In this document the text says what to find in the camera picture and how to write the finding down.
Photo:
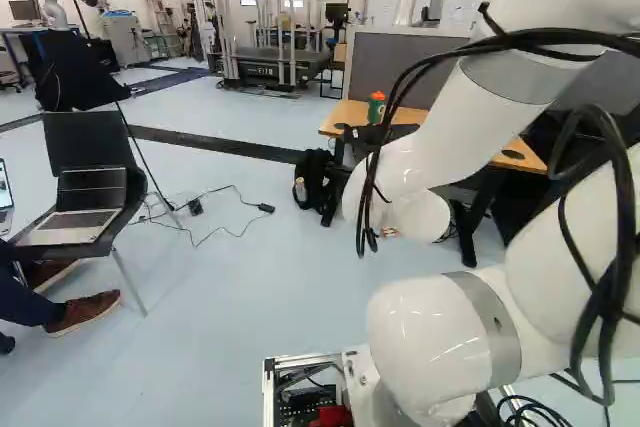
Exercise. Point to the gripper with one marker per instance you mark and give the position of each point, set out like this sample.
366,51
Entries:
364,136

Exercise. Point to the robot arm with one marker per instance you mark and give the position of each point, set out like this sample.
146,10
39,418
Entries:
475,112

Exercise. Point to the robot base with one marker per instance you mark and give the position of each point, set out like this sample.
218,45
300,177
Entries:
280,397

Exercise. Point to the green bottle with orange cap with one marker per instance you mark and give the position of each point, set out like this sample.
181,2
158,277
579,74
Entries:
376,109

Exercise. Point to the wooden table with black legs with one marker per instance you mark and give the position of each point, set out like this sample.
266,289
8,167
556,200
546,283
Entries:
350,114

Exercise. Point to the black backpack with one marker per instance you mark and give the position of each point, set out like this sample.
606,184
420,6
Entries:
312,182

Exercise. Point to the grey partition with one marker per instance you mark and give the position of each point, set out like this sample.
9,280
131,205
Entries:
395,62

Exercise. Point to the black chair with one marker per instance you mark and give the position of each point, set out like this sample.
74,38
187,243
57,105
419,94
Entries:
82,139

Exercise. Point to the silver laptop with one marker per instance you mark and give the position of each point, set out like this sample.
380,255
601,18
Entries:
75,219

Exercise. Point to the black cloth on stand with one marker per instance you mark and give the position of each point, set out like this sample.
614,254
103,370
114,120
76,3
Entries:
70,72

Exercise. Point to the person's legs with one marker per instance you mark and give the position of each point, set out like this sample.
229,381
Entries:
82,314

